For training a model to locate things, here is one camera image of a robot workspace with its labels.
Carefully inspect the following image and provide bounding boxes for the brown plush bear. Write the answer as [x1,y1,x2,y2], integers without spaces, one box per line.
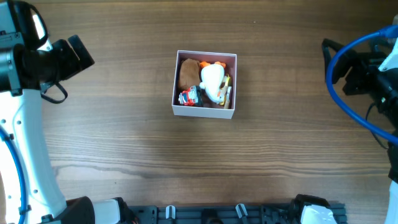
[177,58,201,91]

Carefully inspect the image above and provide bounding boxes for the yellow wooden rattle drum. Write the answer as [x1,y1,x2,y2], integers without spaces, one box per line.
[220,75,232,105]

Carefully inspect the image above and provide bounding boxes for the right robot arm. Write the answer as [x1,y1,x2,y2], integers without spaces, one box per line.
[322,22,397,223]

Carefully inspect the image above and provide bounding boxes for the blue cable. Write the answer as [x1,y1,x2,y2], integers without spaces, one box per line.
[0,124,29,224]
[325,24,398,147]

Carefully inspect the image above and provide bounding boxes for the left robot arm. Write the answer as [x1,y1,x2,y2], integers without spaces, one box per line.
[1,1,137,223]

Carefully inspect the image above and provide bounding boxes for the pink white cardboard box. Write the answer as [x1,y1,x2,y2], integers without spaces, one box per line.
[172,50,238,119]

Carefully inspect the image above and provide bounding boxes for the white orange plush duck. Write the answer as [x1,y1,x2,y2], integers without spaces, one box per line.
[200,61,228,105]

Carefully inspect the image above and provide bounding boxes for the red toy fire truck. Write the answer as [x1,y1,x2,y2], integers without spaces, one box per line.
[178,86,203,107]

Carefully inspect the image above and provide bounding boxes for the white wooden rattle drum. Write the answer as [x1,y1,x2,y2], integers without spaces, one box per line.
[224,86,233,110]

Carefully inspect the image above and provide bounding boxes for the right blue cable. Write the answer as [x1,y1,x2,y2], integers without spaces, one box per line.
[325,24,398,147]

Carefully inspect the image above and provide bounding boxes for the left blue cable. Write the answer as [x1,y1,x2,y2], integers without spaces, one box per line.
[0,124,29,224]

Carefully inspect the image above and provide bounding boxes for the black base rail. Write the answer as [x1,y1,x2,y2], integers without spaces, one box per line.
[124,203,348,224]

